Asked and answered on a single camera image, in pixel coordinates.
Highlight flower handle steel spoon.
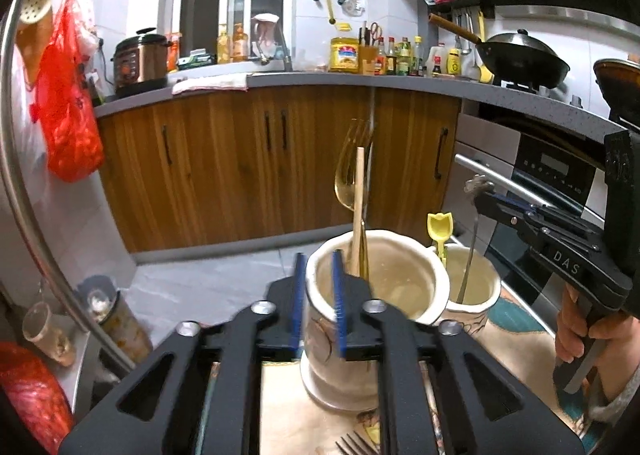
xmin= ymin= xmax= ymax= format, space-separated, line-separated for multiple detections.
xmin=457 ymin=175 xmax=495 ymax=303

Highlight yellow green plastic spoon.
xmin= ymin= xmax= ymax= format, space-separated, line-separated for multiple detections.
xmin=426 ymin=212 xmax=454 ymax=265

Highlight silver steel fork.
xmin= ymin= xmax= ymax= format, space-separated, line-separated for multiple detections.
xmin=334 ymin=431 xmax=380 ymax=455

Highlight wooden chopstick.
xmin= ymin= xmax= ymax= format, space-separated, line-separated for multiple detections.
xmin=350 ymin=146 xmax=364 ymax=277

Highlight gold fork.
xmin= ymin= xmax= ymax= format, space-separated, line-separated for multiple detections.
xmin=334 ymin=118 xmax=373 ymax=279

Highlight wooden kitchen cabinets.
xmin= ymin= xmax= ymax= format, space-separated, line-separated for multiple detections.
xmin=99 ymin=86 xmax=461 ymax=253

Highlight person right hand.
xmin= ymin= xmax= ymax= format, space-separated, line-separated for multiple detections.
xmin=555 ymin=284 xmax=639 ymax=402

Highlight built-in oven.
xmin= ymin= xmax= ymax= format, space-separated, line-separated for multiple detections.
xmin=442 ymin=102 xmax=606 ymax=331

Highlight quilted teal peach table mat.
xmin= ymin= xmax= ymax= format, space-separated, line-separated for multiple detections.
xmin=199 ymin=284 xmax=601 ymax=455

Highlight cream floral ceramic utensil holder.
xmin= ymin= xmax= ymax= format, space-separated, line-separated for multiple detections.
xmin=300 ymin=230 xmax=501 ymax=413

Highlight black wok with lid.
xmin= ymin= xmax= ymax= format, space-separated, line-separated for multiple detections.
xmin=428 ymin=14 xmax=570 ymax=91

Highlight red bag on shelf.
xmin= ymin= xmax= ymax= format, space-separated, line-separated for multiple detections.
xmin=1 ymin=342 xmax=74 ymax=454

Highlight plastic cup on shelf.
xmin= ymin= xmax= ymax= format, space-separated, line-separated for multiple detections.
xmin=22 ymin=301 xmax=76 ymax=367

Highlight knife block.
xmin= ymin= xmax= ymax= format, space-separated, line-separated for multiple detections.
xmin=358 ymin=45 xmax=378 ymax=76

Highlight yellow cooking oil bottle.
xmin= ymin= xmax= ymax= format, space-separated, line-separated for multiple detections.
xmin=329 ymin=37 xmax=359 ymax=74

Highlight white dish cloth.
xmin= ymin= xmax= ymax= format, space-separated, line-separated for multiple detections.
xmin=171 ymin=73 xmax=248 ymax=97

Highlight hanging red plastic bag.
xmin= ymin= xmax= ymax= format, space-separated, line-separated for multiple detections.
xmin=30 ymin=0 xmax=104 ymax=183

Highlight electric pressure cooker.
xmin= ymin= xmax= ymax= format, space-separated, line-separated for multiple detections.
xmin=112 ymin=27 xmax=169 ymax=99

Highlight metal shelf rack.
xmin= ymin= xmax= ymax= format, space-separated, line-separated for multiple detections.
xmin=0 ymin=0 xmax=137 ymax=436

